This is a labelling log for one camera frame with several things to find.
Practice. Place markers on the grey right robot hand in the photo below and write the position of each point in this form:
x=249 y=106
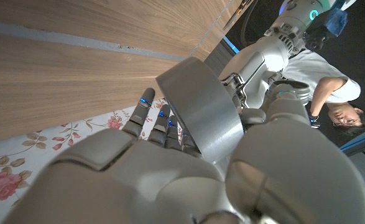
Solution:
x=169 y=186

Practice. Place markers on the blue plastic bin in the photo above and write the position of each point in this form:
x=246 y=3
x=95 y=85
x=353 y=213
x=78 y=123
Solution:
x=336 y=18

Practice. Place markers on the floral backdrop cloth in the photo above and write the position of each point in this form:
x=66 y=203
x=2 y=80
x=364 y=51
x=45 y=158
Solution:
x=30 y=161

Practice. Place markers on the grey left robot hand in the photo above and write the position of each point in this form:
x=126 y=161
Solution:
x=263 y=62

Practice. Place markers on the person in white shirt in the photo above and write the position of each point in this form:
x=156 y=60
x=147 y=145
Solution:
x=309 y=67

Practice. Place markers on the grey duct tape roll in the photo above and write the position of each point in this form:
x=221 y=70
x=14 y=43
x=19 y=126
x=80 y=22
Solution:
x=201 y=109

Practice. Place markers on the person's bare forearm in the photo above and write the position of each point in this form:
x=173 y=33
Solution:
x=322 y=90

